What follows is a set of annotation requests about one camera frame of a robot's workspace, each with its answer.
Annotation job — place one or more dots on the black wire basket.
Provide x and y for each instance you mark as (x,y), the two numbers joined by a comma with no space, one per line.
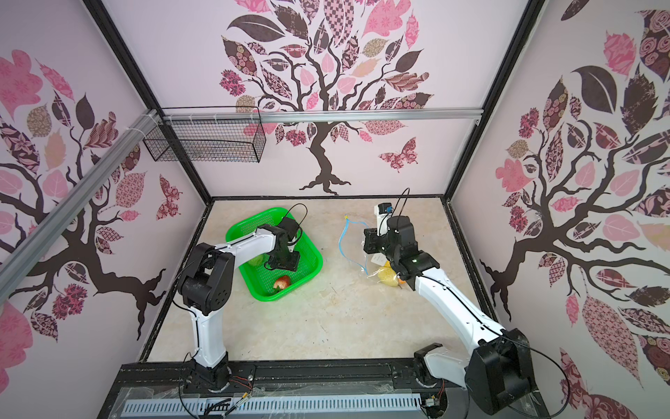
(208,134)

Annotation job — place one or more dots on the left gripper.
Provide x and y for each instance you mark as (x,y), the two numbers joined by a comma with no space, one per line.
(290,265)

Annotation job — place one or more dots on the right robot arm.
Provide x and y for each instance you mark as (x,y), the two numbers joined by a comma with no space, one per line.
(499,370)

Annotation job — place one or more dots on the left diagonal aluminium rail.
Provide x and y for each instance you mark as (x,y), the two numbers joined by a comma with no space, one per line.
(18,265)

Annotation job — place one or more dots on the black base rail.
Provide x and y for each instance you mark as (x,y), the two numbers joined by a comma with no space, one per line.
(176,379)

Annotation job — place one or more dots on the horizontal aluminium rail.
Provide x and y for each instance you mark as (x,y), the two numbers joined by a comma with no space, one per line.
(324,115)

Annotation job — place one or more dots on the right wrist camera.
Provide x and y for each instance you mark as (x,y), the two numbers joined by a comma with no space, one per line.
(382,213)

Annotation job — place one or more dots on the red apple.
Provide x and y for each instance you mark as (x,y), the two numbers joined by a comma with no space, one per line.
(282,283)

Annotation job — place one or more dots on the green plastic basket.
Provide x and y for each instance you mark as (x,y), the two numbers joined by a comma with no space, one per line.
(259,280)

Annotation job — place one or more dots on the white slotted cable duct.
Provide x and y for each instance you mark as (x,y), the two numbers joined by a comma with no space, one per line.
(272,406)

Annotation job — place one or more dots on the beige potato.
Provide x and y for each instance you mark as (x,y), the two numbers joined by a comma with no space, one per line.
(388,277)

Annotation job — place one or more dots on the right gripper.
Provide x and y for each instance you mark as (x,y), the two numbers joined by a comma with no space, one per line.
(372,237)

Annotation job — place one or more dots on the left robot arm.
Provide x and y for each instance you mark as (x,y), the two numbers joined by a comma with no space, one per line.
(205,284)

